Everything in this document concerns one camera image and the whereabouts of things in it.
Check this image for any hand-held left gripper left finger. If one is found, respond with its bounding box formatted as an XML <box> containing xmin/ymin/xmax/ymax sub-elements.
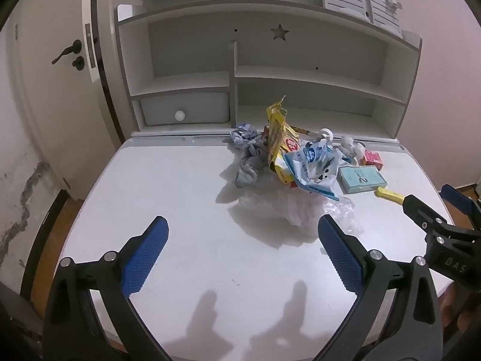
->
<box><xmin>42</xmin><ymin>215</ymin><xmax>177</xmax><ymax>361</ymax></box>

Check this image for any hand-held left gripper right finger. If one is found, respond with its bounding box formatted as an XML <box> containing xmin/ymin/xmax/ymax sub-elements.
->
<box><xmin>317</xmin><ymin>214</ymin><xmax>442</xmax><ymax>361</ymax></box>

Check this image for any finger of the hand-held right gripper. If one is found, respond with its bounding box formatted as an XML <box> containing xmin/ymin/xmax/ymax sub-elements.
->
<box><xmin>402</xmin><ymin>194</ymin><xmax>449</xmax><ymax>234</ymax></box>
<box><xmin>440</xmin><ymin>184</ymin><xmax>481</xmax><ymax>230</ymax></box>

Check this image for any small pink red box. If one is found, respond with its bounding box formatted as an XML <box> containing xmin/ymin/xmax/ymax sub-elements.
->
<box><xmin>363</xmin><ymin>150</ymin><xmax>384</xmax><ymax>168</ymax></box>

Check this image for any clear plastic bag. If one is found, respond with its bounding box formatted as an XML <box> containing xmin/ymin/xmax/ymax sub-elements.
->
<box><xmin>233</xmin><ymin>184</ymin><xmax>356</xmax><ymax>241</ymax></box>

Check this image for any yellow snack package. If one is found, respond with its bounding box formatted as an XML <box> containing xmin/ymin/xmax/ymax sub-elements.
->
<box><xmin>263</xmin><ymin>96</ymin><xmax>301</xmax><ymax>185</ymax></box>

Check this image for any blue white paper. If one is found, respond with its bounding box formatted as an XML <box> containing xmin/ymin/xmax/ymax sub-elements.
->
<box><xmin>223</xmin><ymin>123</ymin><xmax>260</xmax><ymax>147</ymax></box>

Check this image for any teal flat box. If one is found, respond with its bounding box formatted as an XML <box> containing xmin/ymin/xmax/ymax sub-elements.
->
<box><xmin>337</xmin><ymin>165</ymin><xmax>388</xmax><ymax>195</ymax></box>

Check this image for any crumpled white tissue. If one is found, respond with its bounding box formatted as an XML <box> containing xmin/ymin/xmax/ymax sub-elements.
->
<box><xmin>339</xmin><ymin>135</ymin><xmax>367</xmax><ymax>162</ymax></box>

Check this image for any blue white plastic bag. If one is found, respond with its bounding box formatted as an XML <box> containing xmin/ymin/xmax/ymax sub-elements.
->
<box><xmin>283</xmin><ymin>139</ymin><xmax>343</xmax><ymax>201</ymax></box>

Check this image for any grey crumpled cloth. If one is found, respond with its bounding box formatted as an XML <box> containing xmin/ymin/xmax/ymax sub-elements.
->
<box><xmin>235</xmin><ymin>139</ymin><xmax>271</xmax><ymax>189</ymax></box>

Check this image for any white drawer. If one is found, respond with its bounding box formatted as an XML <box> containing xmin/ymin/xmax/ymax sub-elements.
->
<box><xmin>141</xmin><ymin>92</ymin><xmax>230</xmax><ymax>125</ymax></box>

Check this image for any white door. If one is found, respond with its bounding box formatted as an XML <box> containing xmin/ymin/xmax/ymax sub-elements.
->
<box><xmin>0</xmin><ymin>0</ymin><xmax>124</xmax><ymax>204</ymax></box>

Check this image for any white desk shelf unit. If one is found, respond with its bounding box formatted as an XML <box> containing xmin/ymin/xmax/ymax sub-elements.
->
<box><xmin>114</xmin><ymin>4</ymin><xmax>422</xmax><ymax>147</ymax></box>

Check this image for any dark door handle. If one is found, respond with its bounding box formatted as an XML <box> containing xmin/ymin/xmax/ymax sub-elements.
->
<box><xmin>51</xmin><ymin>40</ymin><xmax>82</xmax><ymax>64</ymax></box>

